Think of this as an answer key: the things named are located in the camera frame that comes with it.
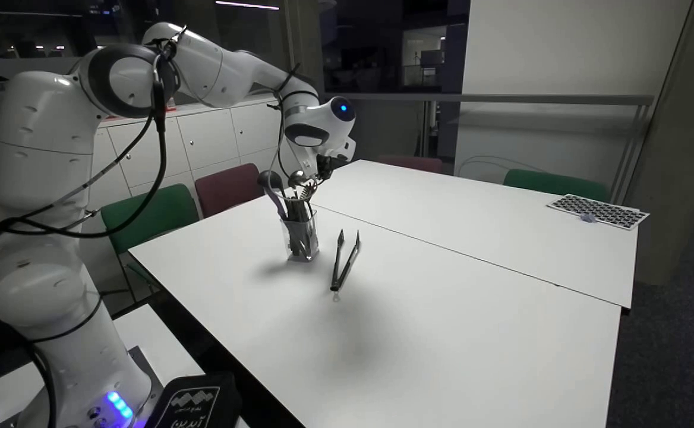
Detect black ladle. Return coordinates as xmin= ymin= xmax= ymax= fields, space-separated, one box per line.
xmin=256 ymin=169 xmax=294 ymax=226

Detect black metal tongs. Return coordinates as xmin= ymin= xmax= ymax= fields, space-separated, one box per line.
xmin=328 ymin=229 xmax=364 ymax=295

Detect white cabinet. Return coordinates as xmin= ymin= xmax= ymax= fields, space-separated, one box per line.
xmin=83 ymin=99 xmax=294 ymax=294

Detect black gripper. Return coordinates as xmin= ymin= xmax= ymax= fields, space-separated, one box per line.
xmin=311 ymin=152 xmax=346 ymax=181

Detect dark red chair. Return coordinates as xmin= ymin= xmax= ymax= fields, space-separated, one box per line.
xmin=378 ymin=154 xmax=454 ymax=176
xmin=191 ymin=163 xmax=263 ymax=220

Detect black device with white print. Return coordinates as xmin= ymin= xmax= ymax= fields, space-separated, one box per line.
xmin=145 ymin=373 xmax=243 ymax=428

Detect white robot base table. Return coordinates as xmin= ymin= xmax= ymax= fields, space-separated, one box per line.
xmin=0 ymin=304 xmax=206 ymax=428

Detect silver metal spoon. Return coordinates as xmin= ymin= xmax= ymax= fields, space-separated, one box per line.
xmin=288 ymin=168 xmax=317 ymax=220

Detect clear plastic utensil holder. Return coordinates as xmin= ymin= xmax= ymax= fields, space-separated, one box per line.
xmin=284 ymin=217 xmax=323 ymax=263

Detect grey metal railing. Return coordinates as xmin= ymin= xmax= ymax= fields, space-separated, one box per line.
xmin=354 ymin=90 xmax=653 ymax=109

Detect green chair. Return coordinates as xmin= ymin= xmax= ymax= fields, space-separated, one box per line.
xmin=502 ymin=168 xmax=612 ymax=202
xmin=98 ymin=184 xmax=201 ymax=257

